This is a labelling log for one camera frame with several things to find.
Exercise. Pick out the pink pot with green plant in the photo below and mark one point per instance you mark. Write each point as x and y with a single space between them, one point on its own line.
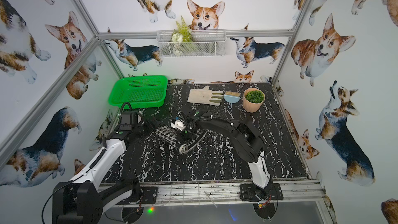
252 100

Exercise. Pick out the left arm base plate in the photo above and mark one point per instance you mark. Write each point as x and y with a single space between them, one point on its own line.
146 195

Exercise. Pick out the green plastic basket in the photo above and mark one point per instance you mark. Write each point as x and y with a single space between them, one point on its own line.
139 91

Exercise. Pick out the white work glove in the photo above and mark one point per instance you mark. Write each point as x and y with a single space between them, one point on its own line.
205 96

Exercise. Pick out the black white patterned knit scarf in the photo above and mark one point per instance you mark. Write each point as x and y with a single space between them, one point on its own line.
169 135

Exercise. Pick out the white wire wall basket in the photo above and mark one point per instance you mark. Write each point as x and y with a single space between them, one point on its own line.
195 44

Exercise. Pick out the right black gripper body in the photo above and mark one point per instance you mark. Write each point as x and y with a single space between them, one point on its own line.
187 134

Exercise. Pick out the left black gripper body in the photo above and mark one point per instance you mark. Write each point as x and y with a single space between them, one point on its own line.
154 124

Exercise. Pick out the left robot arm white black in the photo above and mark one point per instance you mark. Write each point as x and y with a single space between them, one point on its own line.
79 201

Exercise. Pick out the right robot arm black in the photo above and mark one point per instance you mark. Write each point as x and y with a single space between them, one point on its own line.
246 140

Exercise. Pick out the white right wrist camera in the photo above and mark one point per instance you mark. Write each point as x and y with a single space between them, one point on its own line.
178 124

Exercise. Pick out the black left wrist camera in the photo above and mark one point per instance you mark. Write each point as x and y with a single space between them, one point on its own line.
129 118

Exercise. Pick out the aluminium front rail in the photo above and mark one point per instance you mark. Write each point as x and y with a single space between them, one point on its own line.
225 193

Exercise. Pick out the artificial fern and white flowers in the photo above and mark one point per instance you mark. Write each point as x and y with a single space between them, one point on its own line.
182 39

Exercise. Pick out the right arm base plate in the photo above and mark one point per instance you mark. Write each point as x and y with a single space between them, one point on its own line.
253 193

